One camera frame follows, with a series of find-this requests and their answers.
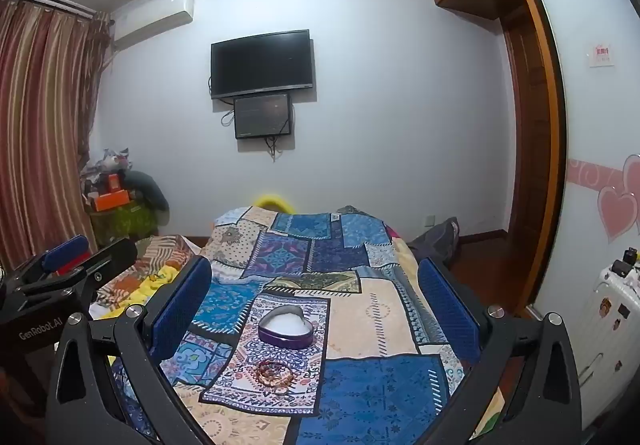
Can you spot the patterned wrapping paper bundle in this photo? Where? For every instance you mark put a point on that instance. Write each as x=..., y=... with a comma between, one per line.
x=107, y=160

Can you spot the blue patchwork blanket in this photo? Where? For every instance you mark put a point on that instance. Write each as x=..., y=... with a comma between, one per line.
x=350, y=315

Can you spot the dark bag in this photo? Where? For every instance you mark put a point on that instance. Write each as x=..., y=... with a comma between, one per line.
x=437, y=242

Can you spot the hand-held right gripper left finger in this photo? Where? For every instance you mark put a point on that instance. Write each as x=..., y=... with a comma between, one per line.
x=182, y=305

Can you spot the purple heart-shaped tin box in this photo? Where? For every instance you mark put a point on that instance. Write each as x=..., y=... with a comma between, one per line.
x=286, y=330

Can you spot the white air conditioner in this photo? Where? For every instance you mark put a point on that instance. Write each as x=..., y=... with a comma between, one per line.
x=150, y=22

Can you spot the orange yellow floral bedsheet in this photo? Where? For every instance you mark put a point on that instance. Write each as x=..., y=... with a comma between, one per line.
x=150, y=265

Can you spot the white suitcase with stickers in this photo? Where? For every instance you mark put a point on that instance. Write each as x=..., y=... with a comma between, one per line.
x=610, y=325

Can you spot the wooden wardrobe frame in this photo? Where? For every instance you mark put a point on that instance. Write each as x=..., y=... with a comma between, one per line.
x=535, y=150

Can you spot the orange box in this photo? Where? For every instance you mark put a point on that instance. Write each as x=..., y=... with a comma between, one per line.
x=111, y=200

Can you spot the striped red curtain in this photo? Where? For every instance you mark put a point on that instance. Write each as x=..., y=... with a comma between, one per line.
x=40, y=125

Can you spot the white wall outlet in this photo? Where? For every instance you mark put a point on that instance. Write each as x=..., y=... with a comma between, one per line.
x=429, y=220

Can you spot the red white door sticker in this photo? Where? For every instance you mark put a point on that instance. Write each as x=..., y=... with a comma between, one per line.
x=601, y=55

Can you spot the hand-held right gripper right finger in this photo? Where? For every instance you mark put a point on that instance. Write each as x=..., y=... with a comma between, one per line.
x=447, y=310

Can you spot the black wall television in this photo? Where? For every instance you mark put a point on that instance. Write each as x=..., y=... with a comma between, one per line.
x=262, y=64

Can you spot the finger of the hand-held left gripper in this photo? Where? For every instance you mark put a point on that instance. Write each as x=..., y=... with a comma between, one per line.
x=65, y=252
x=112, y=255

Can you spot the small black wall monitor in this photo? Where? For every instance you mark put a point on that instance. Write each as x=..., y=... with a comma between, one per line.
x=262, y=115

